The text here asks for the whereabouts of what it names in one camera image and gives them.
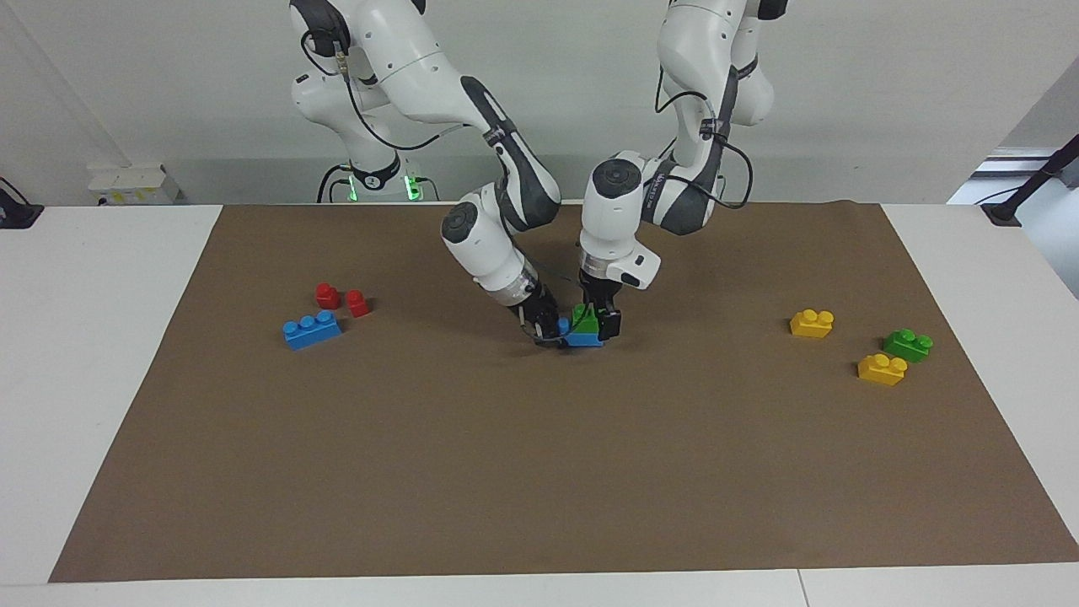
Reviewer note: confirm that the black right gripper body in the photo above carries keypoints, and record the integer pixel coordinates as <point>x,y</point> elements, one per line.
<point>535,305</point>

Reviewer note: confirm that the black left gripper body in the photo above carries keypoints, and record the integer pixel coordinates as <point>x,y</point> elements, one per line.
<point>600,293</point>

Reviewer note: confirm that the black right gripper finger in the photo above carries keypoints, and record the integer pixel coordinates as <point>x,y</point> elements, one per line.
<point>558,324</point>
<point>546,337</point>

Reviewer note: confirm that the green two-stud toy block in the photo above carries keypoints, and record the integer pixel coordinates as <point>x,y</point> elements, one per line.
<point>585,322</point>
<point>908,346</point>

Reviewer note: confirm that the blue three-stud toy block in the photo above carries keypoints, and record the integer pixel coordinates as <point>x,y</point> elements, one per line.
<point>583,340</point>
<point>312,330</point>

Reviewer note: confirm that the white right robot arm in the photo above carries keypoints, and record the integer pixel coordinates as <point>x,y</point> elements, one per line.
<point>421,76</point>

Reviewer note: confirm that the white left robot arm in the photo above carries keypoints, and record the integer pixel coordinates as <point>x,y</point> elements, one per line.
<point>700,110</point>

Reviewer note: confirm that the red one-stud toy block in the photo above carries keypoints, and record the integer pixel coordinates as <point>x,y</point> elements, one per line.
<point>357,303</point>
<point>327,295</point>

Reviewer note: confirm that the yellow two-stud toy block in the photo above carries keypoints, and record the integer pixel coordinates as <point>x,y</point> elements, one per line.
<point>882,370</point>
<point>812,324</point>

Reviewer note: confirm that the brown table mat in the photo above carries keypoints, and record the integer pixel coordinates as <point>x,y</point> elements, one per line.
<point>539,472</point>

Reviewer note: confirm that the black stand pole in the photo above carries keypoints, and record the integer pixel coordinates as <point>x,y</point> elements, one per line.
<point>1033,181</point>

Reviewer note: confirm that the black table clamp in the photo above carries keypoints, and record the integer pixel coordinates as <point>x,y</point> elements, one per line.
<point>17,211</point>

